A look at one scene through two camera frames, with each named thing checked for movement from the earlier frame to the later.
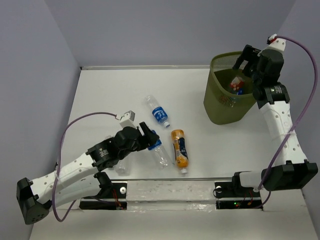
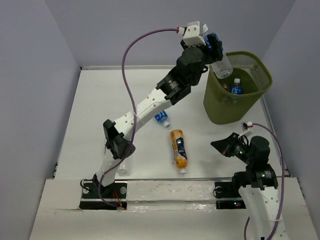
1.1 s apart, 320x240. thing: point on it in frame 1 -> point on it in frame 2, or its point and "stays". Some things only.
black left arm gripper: (149, 137) -> (216, 54)
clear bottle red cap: (237, 83) -> (225, 87)
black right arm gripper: (250, 54) -> (224, 146)
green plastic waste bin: (228, 94) stays
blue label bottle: (157, 148) -> (222, 68)
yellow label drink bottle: (180, 150) stays
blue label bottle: (158, 111) stays
